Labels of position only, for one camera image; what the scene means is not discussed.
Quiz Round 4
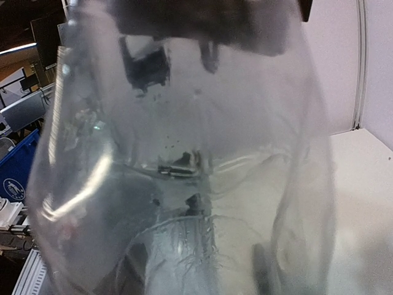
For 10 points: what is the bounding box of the crushed clear bottle red label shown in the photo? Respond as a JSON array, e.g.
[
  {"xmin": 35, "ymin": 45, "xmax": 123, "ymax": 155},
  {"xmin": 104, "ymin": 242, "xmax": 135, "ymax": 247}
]
[{"xmin": 27, "ymin": 1, "xmax": 335, "ymax": 294}]

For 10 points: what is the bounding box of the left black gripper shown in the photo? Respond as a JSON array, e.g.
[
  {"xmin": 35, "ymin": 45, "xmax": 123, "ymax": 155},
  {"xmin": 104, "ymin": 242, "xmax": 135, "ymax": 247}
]
[{"xmin": 113, "ymin": 1, "xmax": 310, "ymax": 56}]

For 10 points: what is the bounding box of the blue plastic crate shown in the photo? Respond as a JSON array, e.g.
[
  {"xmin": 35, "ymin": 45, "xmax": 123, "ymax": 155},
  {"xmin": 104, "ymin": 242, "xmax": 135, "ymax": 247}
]
[{"xmin": 1, "ymin": 129, "xmax": 39, "ymax": 203}]

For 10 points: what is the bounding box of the right aluminium wall post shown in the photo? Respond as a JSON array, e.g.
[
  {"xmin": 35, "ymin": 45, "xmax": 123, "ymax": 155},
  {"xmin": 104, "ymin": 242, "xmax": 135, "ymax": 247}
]
[{"xmin": 351, "ymin": 0, "xmax": 368, "ymax": 130}]

